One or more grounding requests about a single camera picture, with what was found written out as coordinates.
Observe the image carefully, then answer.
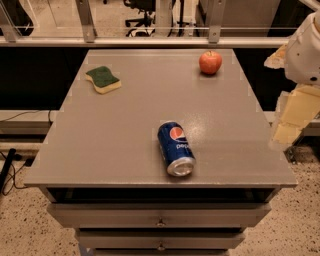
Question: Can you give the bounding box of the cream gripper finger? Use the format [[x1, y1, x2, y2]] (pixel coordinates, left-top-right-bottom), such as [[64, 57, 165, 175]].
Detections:
[[271, 84, 320, 146]]

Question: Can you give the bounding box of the blue pepsi can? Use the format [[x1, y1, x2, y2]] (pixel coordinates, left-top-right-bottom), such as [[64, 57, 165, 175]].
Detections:
[[157, 121, 196, 177]]

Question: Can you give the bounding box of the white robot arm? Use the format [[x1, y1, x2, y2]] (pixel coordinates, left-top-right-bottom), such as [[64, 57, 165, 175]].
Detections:
[[271, 10, 320, 146]]

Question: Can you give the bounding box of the red apple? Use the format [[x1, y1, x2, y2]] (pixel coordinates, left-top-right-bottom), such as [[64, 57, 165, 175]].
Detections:
[[199, 51, 222, 75]]

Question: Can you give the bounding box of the metal railing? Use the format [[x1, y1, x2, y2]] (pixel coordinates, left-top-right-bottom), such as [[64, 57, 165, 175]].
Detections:
[[0, 0, 289, 48]]

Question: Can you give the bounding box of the black office chair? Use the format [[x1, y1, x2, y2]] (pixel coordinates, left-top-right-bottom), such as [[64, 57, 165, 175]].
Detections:
[[122, 0, 158, 38]]

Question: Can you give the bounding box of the upper drawer knob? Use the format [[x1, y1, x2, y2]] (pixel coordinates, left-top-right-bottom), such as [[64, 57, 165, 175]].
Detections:
[[156, 217, 166, 228]]

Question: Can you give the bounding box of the drawer knob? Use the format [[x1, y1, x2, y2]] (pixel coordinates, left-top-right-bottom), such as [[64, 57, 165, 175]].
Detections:
[[156, 217, 166, 228], [157, 243, 166, 251]]

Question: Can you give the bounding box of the green yellow sponge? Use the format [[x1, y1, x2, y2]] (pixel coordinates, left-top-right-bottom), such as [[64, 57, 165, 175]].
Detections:
[[85, 66, 121, 94]]

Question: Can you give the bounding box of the lower drawer knob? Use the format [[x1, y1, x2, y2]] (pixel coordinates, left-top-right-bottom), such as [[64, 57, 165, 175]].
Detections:
[[157, 243, 166, 251]]

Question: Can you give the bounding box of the grey drawer cabinet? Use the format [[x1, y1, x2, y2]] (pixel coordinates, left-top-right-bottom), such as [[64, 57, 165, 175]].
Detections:
[[25, 49, 296, 256]]

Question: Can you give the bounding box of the black floor cable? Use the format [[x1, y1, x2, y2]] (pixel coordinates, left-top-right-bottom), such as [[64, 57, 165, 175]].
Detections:
[[0, 148, 34, 197]]

